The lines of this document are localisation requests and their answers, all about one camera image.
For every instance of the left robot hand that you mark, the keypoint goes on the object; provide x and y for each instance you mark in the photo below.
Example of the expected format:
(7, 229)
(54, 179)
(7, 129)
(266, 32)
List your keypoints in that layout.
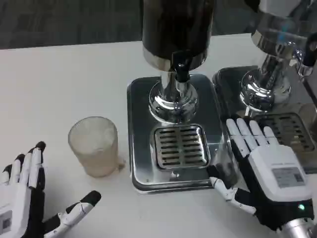
(17, 196)

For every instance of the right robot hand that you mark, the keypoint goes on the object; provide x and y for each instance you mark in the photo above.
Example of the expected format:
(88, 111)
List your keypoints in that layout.
(272, 173)

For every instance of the silver right robot forearm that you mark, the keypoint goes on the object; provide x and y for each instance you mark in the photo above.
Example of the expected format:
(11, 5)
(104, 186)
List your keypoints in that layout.
(298, 229)

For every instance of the steel slotted drip grid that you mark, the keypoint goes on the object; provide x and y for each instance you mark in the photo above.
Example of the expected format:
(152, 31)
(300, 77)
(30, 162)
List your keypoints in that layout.
(182, 146)
(287, 131)

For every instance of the steel drip tray base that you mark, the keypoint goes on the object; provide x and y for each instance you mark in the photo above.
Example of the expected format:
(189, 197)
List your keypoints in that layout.
(173, 138)
(272, 119)

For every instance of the clear ribbed glass cup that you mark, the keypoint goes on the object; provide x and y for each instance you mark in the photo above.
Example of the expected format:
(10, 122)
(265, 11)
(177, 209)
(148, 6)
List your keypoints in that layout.
(95, 146)

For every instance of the clear drink dispenser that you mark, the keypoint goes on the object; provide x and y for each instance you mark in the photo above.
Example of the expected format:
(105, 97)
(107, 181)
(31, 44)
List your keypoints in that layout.
(275, 57)

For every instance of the black dispenser tap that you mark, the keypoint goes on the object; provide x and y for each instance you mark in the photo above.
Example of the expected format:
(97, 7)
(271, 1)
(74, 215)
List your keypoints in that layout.
(182, 65)
(309, 54)

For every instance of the dark drink dispenser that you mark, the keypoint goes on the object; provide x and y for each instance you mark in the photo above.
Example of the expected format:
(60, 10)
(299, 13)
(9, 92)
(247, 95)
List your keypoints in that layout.
(174, 62)

